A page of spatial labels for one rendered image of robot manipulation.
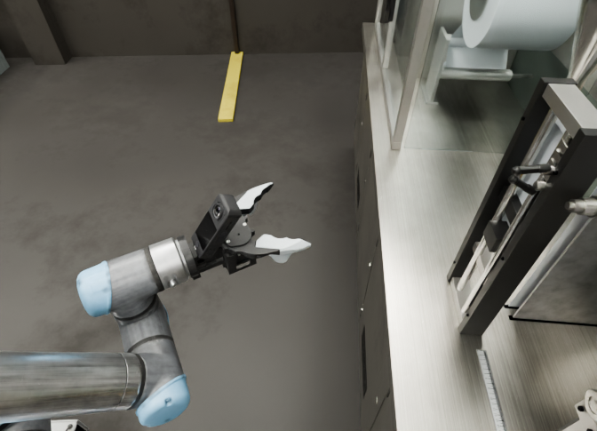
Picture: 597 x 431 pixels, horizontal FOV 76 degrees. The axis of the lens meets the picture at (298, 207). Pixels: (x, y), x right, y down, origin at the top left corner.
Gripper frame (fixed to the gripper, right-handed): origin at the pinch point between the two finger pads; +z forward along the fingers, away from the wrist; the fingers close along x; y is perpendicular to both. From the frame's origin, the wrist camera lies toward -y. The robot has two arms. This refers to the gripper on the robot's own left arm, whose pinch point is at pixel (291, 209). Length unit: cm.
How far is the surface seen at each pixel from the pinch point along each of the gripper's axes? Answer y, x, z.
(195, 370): 128, -23, -29
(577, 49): -14, -4, 71
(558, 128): -16.6, 14.4, 38.8
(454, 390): 29, 36, 20
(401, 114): 24, -36, 61
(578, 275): 11, 32, 49
